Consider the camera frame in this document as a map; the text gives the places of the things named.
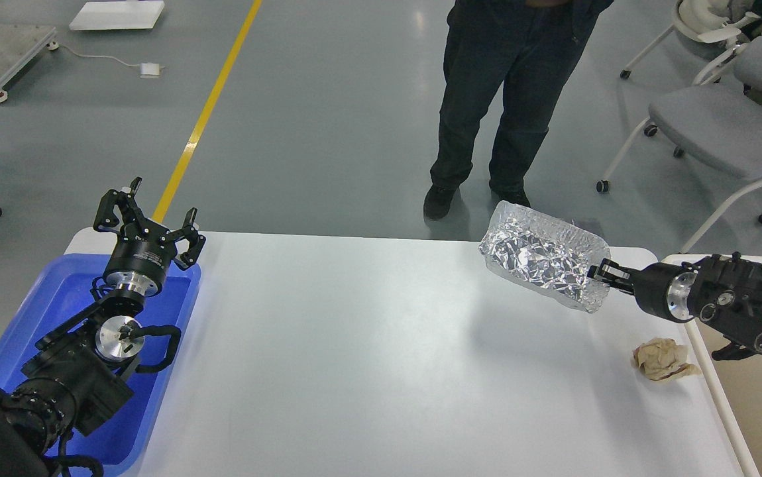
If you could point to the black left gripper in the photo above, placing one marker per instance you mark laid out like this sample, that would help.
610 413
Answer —
140 261

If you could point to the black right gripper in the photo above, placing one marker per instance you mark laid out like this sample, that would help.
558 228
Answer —
661 289

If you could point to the aluminium foil tray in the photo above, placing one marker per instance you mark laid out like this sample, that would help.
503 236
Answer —
544 254

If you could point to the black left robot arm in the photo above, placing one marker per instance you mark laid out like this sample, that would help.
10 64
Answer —
79 379

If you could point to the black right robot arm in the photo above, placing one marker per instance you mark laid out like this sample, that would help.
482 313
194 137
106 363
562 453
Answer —
723 292

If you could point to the crumpled brown paper ball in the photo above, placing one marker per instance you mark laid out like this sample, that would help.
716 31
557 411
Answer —
663 359

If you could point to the white flat board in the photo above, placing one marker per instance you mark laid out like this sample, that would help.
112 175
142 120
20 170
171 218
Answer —
117 15

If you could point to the blue plastic bin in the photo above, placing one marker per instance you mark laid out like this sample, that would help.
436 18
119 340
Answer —
62 290

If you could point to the person in dark clothes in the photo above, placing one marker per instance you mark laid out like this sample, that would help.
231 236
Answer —
524 50

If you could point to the white rolling chair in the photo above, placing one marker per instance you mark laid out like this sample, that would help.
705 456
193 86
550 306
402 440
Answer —
707 28

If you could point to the white power adapter with cable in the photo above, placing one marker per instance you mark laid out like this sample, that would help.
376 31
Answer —
146 70

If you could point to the grey chair white frame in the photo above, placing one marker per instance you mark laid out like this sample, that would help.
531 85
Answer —
718 126

